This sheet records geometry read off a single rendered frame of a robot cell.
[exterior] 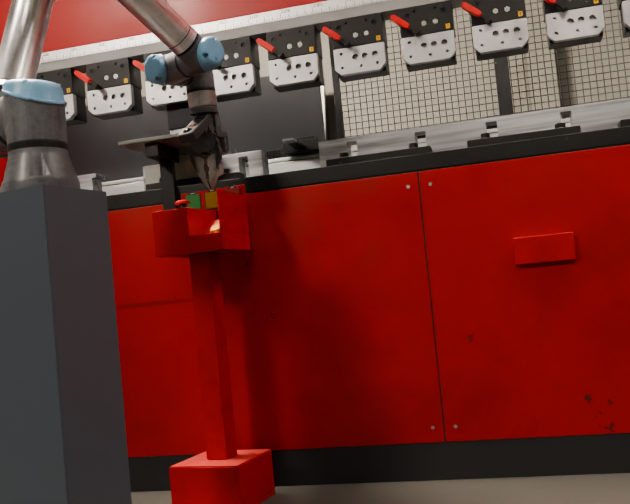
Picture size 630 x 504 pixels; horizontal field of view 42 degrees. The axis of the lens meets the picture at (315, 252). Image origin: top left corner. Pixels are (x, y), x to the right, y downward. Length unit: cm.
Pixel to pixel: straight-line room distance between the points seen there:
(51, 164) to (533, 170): 122
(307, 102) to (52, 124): 147
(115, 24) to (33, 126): 109
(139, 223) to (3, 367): 90
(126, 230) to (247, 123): 79
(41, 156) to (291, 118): 149
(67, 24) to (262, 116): 75
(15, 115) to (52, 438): 62
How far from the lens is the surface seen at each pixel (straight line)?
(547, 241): 218
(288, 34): 250
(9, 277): 165
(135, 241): 245
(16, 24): 192
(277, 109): 303
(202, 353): 217
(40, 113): 169
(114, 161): 325
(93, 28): 276
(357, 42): 244
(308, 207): 227
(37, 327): 160
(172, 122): 260
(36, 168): 166
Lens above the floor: 52
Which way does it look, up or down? 3 degrees up
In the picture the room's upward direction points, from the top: 5 degrees counter-clockwise
